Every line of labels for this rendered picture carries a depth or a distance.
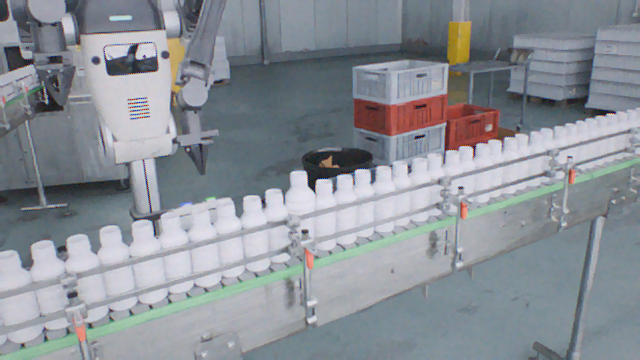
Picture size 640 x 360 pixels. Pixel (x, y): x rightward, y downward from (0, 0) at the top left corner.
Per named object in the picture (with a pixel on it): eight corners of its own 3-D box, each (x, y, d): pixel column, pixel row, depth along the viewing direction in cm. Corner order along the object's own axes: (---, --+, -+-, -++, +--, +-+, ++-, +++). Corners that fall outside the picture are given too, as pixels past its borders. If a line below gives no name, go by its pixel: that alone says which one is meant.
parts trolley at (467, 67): (466, 148, 552) (472, 56, 519) (431, 137, 597) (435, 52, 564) (528, 133, 601) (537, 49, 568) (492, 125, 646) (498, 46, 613)
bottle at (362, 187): (345, 233, 129) (344, 171, 123) (362, 226, 132) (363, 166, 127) (361, 240, 124) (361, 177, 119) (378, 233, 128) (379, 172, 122)
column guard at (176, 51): (170, 106, 831) (162, 38, 794) (164, 103, 863) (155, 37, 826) (193, 103, 849) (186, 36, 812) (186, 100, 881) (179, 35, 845)
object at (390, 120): (390, 136, 347) (391, 104, 340) (351, 126, 378) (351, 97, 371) (447, 122, 382) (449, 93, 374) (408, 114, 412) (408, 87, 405)
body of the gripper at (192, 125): (220, 137, 121) (213, 107, 121) (178, 143, 117) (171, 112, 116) (212, 140, 127) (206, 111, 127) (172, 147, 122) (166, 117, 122)
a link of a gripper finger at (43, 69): (43, 109, 92) (33, 57, 89) (41, 103, 98) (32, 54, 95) (82, 104, 95) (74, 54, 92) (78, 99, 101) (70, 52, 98)
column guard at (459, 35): (457, 76, 1059) (460, 22, 1023) (443, 74, 1092) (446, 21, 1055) (470, 74, 1078) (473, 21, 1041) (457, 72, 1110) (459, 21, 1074)
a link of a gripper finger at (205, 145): (216, 172, 120) (208, 133, 120) (187, 177, 117) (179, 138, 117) (208, 174, 126) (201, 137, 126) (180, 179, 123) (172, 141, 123)
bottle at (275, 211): (279, 249, 121) (273, 185, 115) (298, 256, 117) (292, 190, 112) (261, 259, 117) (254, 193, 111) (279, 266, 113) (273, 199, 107)
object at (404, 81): (391, 105, 339) (391, 72, 332) (350, 97, 370) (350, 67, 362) (448, 93, 374) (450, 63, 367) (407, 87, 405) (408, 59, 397)
